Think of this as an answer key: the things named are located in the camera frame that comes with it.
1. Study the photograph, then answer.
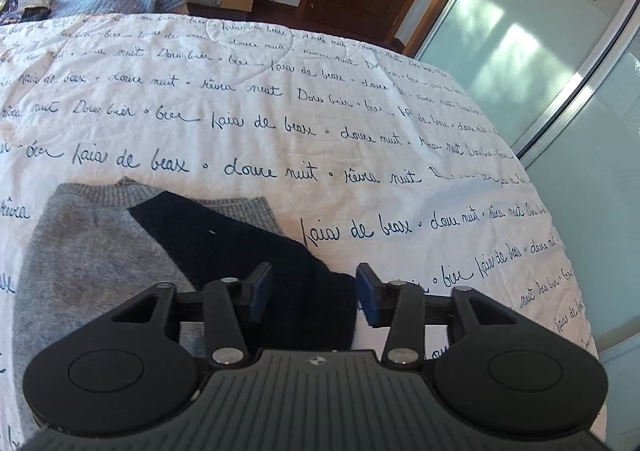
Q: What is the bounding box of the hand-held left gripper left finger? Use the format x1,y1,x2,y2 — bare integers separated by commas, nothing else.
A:
110,262,274,368

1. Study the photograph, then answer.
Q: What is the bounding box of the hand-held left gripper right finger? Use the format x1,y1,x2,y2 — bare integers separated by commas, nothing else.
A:
355,262,524,370

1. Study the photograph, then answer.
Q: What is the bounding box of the navy and grey knit sweater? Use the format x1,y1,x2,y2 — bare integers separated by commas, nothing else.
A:
11,178,357,367

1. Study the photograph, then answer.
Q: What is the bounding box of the white script printed blanket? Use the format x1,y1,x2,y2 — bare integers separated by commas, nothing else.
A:
0,11,602,451

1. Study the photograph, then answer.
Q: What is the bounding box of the frosted glass sliding door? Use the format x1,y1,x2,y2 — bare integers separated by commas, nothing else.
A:
414,0,640,363

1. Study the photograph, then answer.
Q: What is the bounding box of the dark patterned cloth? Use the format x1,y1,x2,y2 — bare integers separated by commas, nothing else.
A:
0,3,52,25

